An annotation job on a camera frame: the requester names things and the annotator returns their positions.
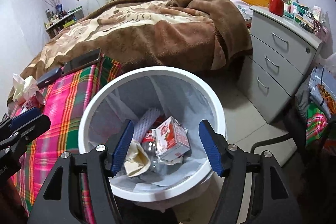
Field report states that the brown fleece blanket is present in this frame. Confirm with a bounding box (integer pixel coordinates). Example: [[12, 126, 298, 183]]
[[6, 0, 253, 106]]

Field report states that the red strawberry milk carton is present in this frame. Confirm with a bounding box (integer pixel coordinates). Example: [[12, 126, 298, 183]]
[[154, 117, 190, 161]]

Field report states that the red jar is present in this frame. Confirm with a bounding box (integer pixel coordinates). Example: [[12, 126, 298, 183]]
[[269, 0, 284, 17]]

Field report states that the red drink milk can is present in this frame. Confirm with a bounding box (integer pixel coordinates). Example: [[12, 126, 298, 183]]
[[22, 90, 45, 111]]

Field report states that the clear plastic cola bottle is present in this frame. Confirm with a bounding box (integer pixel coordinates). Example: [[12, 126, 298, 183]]
[[141, 129, 167, 174]]

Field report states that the black chair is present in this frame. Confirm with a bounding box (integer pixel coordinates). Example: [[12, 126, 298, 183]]
[[250, 113, 336, 156]]

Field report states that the black smartphone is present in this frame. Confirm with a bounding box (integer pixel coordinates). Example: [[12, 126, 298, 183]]
[[62, 48, 101, 76]]

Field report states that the cluttered shelf desk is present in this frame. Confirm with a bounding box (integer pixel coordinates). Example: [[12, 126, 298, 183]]
[[45, 6, 84, 39]]

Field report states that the grey drawer cabinet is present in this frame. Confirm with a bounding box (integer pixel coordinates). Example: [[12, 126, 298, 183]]
[[237, 6, 323, 123]]

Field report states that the tissue pack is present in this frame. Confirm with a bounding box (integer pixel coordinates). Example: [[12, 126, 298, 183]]
[[13, 73, 39, 105]]

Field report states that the white foam fruit net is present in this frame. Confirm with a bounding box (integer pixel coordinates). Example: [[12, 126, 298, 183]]
[[133, 108, 161, 143]]

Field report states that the pink plaid cloth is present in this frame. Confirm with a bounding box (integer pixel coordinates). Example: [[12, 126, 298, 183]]
[[11, 56, 121, 213]]

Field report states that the white round trash bin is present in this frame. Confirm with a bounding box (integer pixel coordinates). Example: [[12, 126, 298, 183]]
[[78, 67, 226, 207]]

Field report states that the dark blue glasses case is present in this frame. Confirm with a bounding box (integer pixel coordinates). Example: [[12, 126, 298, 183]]
[[37, 68, 63, 89]]

